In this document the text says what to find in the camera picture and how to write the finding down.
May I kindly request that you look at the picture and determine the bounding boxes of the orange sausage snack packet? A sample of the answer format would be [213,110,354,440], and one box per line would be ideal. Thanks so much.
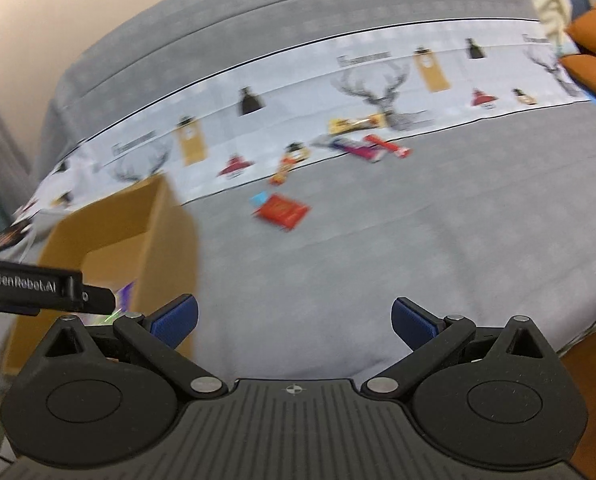
[269,142,312,186]

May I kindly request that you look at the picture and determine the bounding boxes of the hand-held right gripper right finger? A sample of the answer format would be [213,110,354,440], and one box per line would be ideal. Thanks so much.
[360,297,549,401]

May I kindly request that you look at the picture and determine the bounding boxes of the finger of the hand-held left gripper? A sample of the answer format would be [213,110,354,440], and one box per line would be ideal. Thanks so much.
[81,284,117,314]

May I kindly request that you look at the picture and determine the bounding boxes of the small red packet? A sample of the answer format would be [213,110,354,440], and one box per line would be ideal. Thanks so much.
[254,193,312,232]

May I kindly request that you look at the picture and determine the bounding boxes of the orange pillow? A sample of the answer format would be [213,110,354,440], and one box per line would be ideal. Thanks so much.
[560,0,596,117]

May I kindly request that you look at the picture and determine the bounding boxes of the purple stick snack packet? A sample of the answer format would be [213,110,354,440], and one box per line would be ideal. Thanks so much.
[312,134,385,164]

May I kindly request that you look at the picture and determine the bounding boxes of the purple candy bar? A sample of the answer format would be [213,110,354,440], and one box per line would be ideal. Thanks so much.
[115,281,137,319]

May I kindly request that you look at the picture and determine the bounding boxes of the cream cloth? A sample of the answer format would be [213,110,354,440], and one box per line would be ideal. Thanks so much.
[517,0,580,57]

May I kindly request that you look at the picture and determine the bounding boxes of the yellow snack packet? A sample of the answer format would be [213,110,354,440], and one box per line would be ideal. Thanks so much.
[327,113,387,137]

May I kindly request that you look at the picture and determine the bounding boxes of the smartphone with red screen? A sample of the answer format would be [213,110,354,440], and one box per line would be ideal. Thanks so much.
[0,219,35,254]

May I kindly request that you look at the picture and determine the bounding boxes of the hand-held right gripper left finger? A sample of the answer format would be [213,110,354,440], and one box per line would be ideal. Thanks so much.
[28,294,229,402]

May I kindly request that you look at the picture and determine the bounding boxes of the brown cardboard box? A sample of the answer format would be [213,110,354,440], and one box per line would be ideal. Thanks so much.
[7,174,200,377]

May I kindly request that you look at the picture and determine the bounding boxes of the red stick snack packet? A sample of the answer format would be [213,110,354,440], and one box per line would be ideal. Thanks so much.
[364,133,414,160]

